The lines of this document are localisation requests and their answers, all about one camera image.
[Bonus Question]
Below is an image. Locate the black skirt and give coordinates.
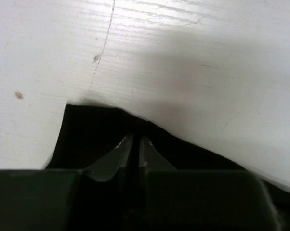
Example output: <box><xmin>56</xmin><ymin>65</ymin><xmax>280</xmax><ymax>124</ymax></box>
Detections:
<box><xmin>47</xmin><ymin>105</ymin><xmax>290</xmax><ymax>216</ymax></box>

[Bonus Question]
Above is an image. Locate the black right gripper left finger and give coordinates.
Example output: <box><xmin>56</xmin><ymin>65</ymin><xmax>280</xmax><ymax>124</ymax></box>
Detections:
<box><xmin>84</xmin><ymin>134</ymin><xmax>133</xmax><ymax>182</ymax></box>

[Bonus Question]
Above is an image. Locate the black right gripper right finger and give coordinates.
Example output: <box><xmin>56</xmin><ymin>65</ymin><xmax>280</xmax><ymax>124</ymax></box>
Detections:
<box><xmin>139</xmin><ymin>136</ymin><xmax>177</xmax><ymax>171</ymax></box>

